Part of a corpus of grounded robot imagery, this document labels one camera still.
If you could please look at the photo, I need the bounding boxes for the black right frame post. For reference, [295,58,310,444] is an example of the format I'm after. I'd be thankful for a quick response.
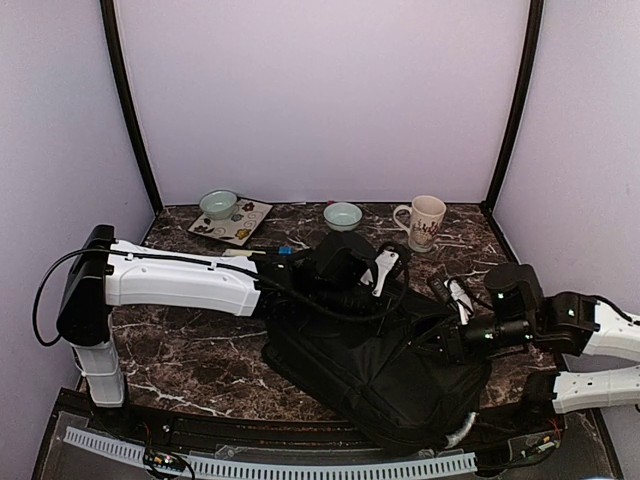
[482,0,545,215]

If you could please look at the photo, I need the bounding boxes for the black frame post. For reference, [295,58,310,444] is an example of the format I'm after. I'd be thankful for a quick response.
[482,0,545,215]
[99,0,164,215]

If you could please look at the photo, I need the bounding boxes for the black student backpack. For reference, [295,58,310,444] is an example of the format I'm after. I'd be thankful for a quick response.
[259,279,494,451]

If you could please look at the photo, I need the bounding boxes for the white slotted cable duct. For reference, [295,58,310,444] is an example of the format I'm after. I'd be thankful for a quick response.
[62,426,477,479]

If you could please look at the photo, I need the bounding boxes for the blue capped black marker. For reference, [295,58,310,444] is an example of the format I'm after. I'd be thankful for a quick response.
[254,246,294,256]

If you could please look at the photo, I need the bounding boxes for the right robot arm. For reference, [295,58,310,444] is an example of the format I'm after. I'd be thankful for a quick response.
[412,263,639,434]

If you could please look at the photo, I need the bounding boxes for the floral square plate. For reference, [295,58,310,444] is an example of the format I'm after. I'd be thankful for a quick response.
[188,198,273,246]

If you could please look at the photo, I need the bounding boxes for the cream floral mug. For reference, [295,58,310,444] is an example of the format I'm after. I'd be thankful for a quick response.
[392,195,447,253]

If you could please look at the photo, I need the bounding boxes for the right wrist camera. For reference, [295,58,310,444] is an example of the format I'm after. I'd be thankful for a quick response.
[428,276,475,325]

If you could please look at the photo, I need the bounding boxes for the pale green bowl centre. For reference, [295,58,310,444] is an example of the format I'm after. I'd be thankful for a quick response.
[323,202,363,232]

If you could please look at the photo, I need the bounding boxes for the black left frame post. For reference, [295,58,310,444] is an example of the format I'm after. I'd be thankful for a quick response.
[99,0,164,215]

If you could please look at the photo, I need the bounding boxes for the pale green bowl on plate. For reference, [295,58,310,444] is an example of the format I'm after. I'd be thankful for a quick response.
[199,190,238,221]

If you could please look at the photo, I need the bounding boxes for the yellow highlighter pen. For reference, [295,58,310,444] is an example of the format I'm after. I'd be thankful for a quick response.
[222,249,255,257]

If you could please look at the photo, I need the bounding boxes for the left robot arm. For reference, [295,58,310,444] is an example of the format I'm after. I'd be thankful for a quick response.
[31,224,385,436]

